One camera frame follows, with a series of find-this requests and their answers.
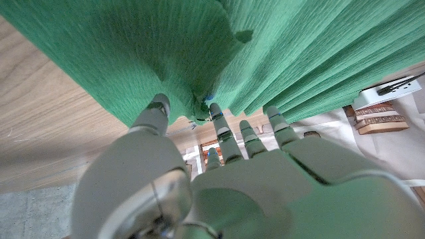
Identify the green crepe paper sheet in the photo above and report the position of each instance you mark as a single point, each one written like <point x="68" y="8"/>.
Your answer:
<point x="166" y="49"/>

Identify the white power strip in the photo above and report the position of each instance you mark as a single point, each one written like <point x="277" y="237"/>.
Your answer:
<point x="375" y="96"/>

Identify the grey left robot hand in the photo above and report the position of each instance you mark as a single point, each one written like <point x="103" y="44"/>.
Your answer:
<point x="265" y="199"/>

